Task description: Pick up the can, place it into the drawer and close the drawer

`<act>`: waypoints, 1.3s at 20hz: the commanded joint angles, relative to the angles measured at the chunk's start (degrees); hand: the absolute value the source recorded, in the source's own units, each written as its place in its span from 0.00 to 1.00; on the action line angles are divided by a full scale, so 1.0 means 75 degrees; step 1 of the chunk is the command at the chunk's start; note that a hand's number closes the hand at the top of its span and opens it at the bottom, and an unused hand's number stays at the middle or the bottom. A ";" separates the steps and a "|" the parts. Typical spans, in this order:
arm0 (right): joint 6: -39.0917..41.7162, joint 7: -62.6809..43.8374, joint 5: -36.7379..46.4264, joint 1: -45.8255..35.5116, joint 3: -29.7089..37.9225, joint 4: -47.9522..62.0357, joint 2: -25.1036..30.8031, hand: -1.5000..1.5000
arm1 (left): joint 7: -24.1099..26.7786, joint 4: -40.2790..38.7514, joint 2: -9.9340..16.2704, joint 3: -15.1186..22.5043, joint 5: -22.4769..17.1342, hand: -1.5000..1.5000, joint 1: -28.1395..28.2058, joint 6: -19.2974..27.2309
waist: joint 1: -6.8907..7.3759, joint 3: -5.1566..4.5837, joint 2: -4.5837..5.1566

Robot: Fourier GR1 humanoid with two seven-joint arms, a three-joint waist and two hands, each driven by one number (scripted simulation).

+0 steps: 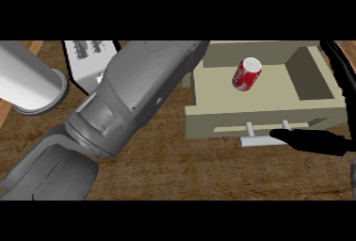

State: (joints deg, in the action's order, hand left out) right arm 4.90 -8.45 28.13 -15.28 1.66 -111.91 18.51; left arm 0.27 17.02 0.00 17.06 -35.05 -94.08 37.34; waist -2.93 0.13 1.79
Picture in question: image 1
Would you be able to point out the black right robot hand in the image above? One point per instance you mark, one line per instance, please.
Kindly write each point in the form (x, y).
(314, 142)

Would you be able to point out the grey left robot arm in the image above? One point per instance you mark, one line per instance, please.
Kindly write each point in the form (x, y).
(134, 84)

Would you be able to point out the beige open drawer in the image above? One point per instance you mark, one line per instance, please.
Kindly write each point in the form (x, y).
(277, 94)

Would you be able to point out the red soda can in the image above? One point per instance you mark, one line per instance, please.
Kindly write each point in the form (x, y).
(245, 78)

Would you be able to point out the black curved object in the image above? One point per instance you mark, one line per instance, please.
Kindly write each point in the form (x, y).
(344, 72)

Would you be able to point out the white panel with dark slots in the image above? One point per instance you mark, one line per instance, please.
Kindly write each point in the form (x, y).
(87, 67)

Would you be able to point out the white cylinder with grey rim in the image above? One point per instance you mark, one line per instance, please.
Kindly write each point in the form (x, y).
(25, 81)

